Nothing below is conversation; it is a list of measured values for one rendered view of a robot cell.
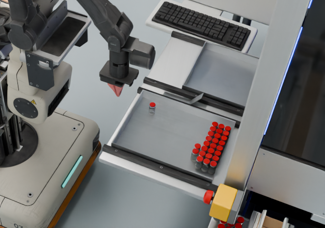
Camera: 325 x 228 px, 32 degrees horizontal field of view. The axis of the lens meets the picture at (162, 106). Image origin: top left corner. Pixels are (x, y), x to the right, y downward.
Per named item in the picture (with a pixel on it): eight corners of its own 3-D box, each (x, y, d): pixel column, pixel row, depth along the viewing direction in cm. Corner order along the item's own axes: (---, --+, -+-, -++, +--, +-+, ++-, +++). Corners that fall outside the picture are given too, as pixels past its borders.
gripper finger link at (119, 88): (121, 105, 169) (121, 82, 162) (99, 97, 170) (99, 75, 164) (130, 90, 173) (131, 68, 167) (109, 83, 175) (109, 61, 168)
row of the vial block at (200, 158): (216, 131, 191) (219, 122, 187) (199, 170, 179) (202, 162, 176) (211, 129, 191) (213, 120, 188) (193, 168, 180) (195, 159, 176)
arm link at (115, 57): (113, 33, 158) (106, 45, 155) (137, 39, 157) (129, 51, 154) (113, 51, 164) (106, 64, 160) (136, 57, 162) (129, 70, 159)
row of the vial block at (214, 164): (229, 135, 190) (232, 126, 187) (213, 175, 178) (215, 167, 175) (223, 133, 190) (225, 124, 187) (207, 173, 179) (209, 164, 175)
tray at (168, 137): (233, 128, 193) (235, 121, 190) (210, 186, 176) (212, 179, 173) (141, 96, 199) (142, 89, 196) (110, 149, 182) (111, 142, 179)
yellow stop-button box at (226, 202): (239, 205, 163) (244, 191, 157) (232, 225, 158) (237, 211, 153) (214, 195, 164) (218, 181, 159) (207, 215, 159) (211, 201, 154)
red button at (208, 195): (217, 198, 162) (220, 190, 159) (213, 209, 159) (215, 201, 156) (205, 193, 162) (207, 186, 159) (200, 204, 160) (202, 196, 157)
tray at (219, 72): (288, 75, 213) (291, 68, 210) (273, 122, 196) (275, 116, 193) (204, 48, 219) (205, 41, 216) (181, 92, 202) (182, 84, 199)
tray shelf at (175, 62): (290, 70, 217) (291, 67, 216) (241, 215, 172) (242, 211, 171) (174, 33, 226) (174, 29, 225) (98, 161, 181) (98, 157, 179)
